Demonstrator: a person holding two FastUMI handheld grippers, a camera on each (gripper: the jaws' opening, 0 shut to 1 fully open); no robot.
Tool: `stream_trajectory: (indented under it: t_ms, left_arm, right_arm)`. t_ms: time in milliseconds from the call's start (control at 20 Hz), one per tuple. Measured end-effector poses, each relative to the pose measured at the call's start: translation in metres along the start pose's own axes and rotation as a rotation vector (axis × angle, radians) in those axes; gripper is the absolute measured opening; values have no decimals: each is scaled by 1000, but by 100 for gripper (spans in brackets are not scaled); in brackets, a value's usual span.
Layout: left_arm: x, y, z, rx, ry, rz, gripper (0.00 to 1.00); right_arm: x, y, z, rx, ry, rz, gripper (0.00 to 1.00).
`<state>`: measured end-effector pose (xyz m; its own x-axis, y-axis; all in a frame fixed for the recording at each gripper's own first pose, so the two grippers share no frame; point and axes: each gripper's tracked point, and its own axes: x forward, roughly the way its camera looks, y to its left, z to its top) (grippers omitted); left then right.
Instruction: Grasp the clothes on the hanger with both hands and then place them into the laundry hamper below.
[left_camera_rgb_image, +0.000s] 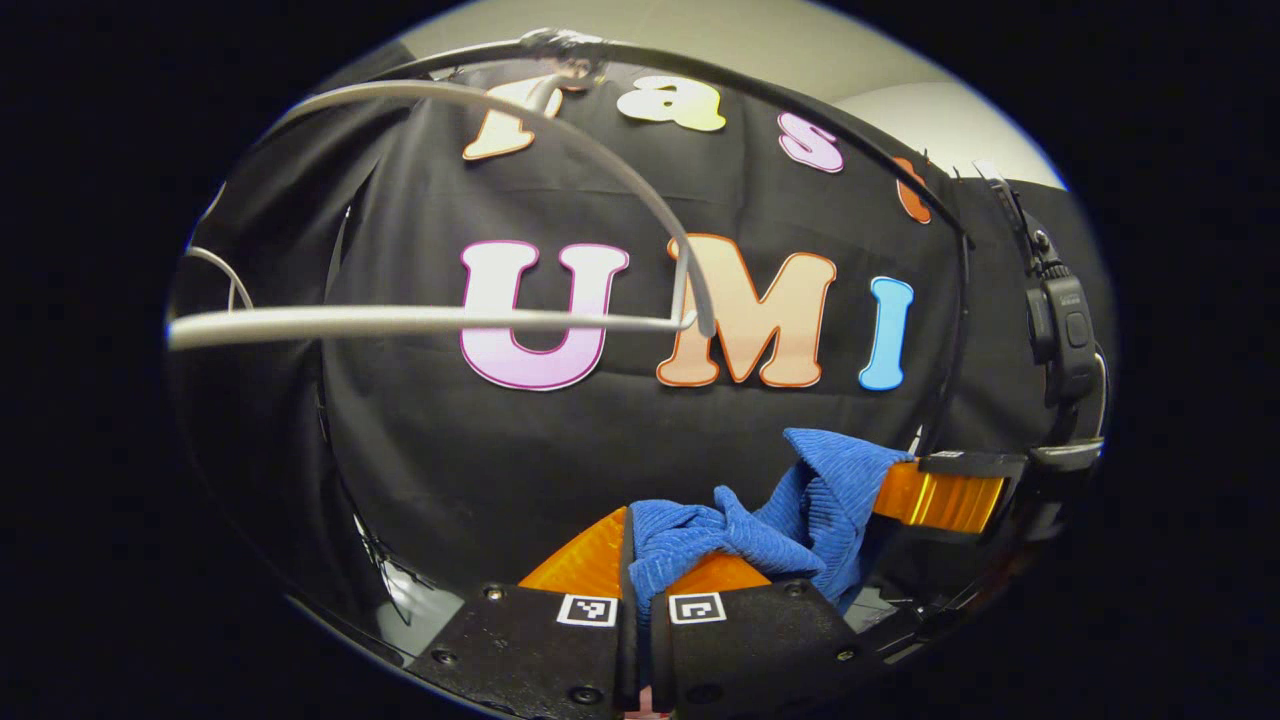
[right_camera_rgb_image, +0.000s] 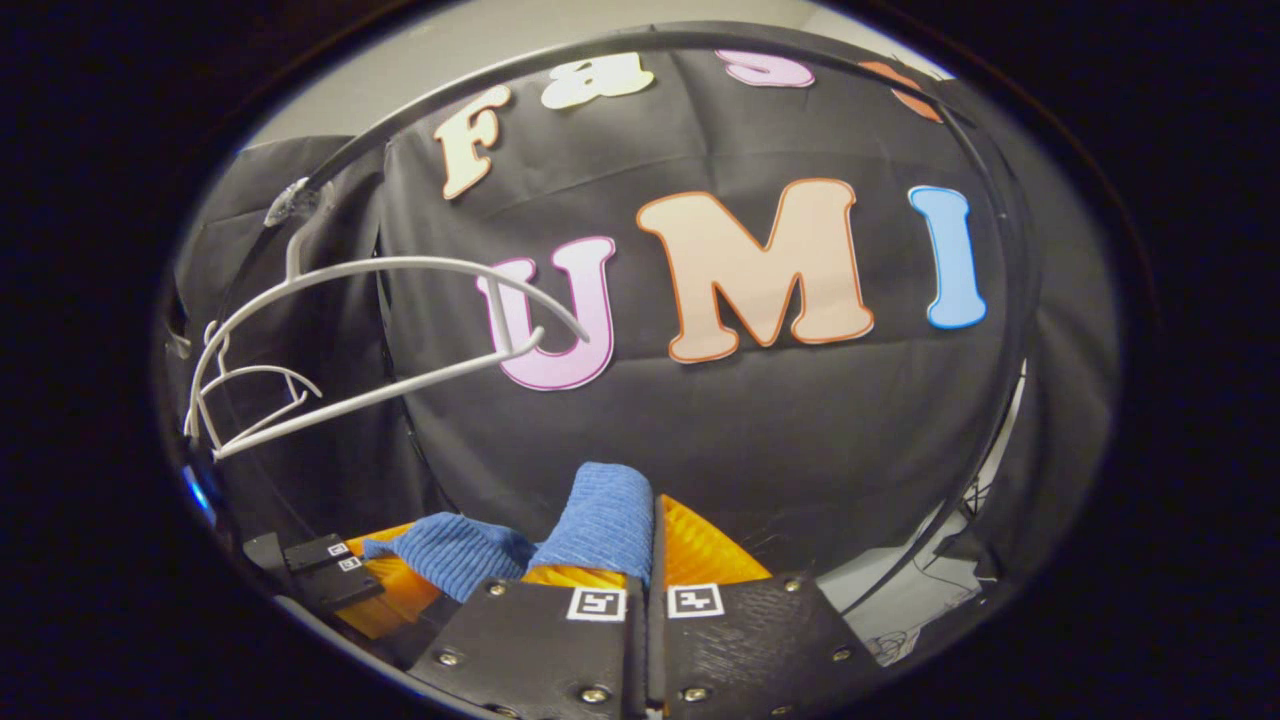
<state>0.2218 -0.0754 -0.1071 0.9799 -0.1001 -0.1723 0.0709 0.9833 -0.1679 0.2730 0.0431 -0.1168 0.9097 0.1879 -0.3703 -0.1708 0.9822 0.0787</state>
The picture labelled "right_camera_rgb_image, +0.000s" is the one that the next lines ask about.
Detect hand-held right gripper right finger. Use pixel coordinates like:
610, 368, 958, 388
648, 494, 887, 720

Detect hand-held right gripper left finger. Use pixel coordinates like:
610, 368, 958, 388
408, 563, 648, 720

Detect clear tape wrap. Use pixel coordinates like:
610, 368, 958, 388
263, 177, 321, 229

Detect black backdrop cloth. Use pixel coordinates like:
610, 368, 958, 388
160, 40, 1121, 641

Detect black tripod stand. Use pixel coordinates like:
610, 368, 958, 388
955, 476, 1003, 526

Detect blue corduroy jacket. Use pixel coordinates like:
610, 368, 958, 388
362, 462, 657, 603

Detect black clothes rail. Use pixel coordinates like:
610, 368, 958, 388
170, 20, 1041, 616

